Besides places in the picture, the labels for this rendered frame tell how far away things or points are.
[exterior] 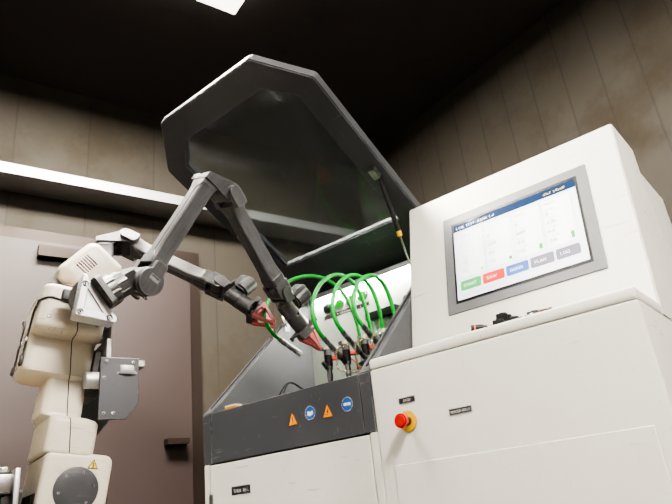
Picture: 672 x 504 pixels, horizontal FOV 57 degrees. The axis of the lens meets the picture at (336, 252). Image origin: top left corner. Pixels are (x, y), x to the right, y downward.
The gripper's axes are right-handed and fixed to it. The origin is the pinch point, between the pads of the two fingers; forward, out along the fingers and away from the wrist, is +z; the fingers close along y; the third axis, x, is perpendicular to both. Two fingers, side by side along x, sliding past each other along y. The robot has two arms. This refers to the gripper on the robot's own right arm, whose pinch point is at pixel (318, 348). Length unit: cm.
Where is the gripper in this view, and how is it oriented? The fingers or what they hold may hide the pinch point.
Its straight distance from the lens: 212.0
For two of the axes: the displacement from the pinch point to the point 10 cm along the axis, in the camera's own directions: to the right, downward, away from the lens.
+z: 6.0, 7.9, 1.3
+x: -6.1, 3.5, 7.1
